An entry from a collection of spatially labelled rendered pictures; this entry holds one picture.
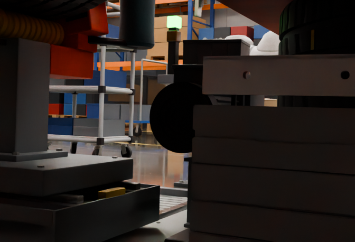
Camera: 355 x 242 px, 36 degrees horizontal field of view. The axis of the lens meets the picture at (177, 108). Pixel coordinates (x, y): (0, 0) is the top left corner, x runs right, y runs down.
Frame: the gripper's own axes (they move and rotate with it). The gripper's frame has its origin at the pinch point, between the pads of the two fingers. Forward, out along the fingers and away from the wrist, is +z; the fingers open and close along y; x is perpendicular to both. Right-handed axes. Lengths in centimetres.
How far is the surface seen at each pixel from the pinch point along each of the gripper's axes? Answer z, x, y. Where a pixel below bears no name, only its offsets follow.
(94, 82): 34, -72, 121
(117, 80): 32, -91, 118
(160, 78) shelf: 28.1, 32.0, -7.0
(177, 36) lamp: 13.4, 24.1, -7.3
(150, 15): 13, 76, -35
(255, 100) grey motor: 32, 64, -58
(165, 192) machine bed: 64, 39, -16
